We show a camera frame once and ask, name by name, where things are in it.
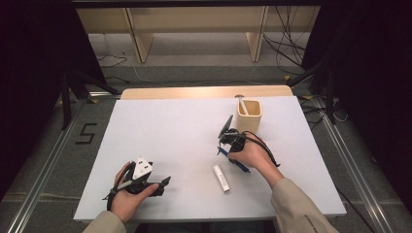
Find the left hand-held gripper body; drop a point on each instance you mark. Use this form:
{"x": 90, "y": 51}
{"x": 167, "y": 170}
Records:
{"x": 142, "y": 168}

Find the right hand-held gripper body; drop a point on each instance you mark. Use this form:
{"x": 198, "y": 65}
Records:
{"x": 234, "y": 137}

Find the beige pen holder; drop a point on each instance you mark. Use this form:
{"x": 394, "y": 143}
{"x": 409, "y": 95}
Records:
{"x": 247, "y": 124}

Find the blue pen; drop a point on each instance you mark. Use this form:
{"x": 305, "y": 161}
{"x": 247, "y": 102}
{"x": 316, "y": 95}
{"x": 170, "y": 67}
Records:
{"x": 243, "y": 167}

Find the white pen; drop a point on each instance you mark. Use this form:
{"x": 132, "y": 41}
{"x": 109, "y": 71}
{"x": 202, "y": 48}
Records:
{"x": 243, "y": 108}

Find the white tube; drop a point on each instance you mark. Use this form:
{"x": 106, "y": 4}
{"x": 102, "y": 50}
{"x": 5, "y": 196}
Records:
{"x": 221, "y": 178}

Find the person's right hand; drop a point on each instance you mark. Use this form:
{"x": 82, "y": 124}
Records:
{"x": 254, "y": 155}

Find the person's left hand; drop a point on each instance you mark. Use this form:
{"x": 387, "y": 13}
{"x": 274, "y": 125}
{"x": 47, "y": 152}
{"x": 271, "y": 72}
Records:
{"x": 124, "y": 204}

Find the white table cover board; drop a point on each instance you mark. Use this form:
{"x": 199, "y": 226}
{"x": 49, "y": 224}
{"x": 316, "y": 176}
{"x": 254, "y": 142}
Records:
{"x": 181, "y": 136}

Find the light wooden table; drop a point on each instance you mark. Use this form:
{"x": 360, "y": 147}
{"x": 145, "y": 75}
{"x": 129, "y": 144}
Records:
{"x": 194, "y": 92}

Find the black tripod stand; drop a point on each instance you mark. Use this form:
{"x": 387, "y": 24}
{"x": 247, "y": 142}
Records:
{"x": 66, "y": 103}

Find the black metal stand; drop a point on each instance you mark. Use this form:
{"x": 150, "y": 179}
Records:
{"x": 329, "y": 90}

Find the light wooden desk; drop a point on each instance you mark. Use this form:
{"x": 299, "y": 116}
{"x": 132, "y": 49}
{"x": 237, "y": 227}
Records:
{"x": 194, "y": 17}

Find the dark curtain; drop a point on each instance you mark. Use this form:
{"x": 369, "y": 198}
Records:
{"x": 29, "y": 81}
{"x": 379, "y": 81}

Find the aluminium floor rail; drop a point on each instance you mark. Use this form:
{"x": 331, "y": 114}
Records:
{"x": 353, "y": 165}
{"x": 42, "y": 181}

